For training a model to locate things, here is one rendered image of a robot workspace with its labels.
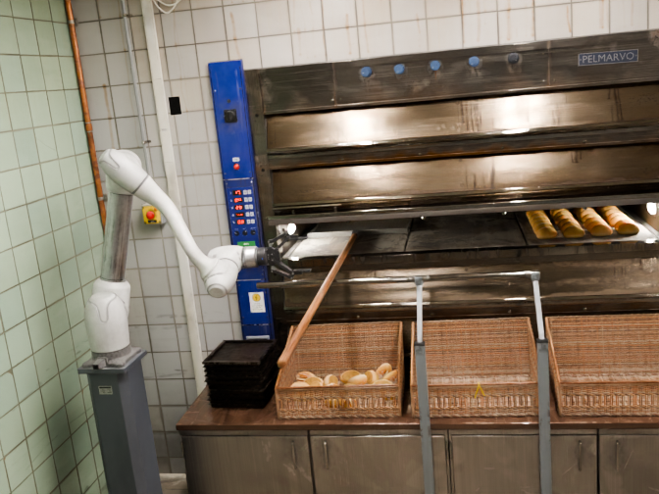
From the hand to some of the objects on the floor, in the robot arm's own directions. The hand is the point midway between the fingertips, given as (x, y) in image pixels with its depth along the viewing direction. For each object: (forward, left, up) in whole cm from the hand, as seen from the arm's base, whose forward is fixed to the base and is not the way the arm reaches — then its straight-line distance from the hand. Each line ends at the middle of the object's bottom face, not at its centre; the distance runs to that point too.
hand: (306, 254), depth 294 cm
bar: (+35, +7, -134) cm, 139 cm away
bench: (+52, +28, -134) cm, 146 cm away
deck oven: (+52, +151, -134) cm, 209 cm away
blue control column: (-46, +147, -134) cm, 204 cm away
